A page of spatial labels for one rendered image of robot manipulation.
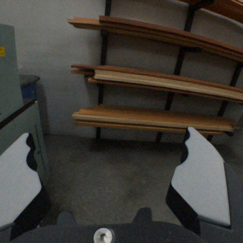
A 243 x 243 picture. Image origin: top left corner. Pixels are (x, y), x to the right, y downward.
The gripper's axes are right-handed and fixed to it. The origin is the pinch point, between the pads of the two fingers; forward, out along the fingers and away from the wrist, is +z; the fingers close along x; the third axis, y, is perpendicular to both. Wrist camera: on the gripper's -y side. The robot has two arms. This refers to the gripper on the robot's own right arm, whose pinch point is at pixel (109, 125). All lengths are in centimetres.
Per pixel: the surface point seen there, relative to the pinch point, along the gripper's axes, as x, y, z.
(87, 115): -30, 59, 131
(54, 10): -67, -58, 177
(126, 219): 7, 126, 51
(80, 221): -33, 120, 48
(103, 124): -13, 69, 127
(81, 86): -44, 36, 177
